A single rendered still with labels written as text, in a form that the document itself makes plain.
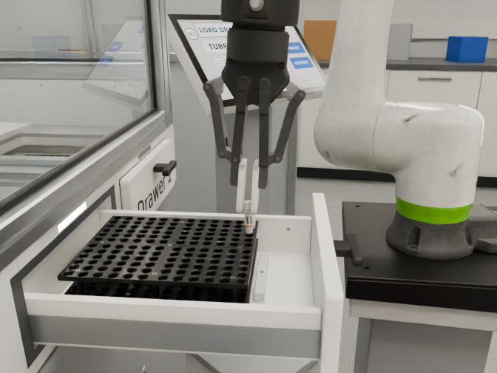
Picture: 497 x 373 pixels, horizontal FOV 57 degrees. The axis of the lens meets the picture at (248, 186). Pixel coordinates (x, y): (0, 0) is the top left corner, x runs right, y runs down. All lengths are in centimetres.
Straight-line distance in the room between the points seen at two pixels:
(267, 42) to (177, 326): 33
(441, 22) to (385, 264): 350
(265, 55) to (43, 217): 32
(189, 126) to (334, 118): 154
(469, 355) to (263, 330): 49
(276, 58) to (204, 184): 186
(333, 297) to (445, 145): 39
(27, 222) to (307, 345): 33
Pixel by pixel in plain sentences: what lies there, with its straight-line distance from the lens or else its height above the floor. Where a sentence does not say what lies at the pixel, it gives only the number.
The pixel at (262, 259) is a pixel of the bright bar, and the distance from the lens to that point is 68.
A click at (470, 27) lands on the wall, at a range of 423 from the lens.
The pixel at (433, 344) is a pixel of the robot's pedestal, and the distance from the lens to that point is 89.
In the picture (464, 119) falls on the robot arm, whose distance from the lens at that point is 78.
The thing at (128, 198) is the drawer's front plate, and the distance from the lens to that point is 80.
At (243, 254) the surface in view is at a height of 90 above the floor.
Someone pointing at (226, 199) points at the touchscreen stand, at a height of 60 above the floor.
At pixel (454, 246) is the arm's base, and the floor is 83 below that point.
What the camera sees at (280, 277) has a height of 84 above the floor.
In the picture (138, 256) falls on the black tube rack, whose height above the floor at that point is 90.
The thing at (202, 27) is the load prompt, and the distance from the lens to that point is 140.
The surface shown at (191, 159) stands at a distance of 236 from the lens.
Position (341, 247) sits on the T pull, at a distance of 59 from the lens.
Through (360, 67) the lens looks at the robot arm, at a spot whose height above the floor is 110.
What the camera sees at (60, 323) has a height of 87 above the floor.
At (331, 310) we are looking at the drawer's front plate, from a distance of 47.
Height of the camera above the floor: 118
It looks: 20 degrees down
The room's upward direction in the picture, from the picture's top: straight up
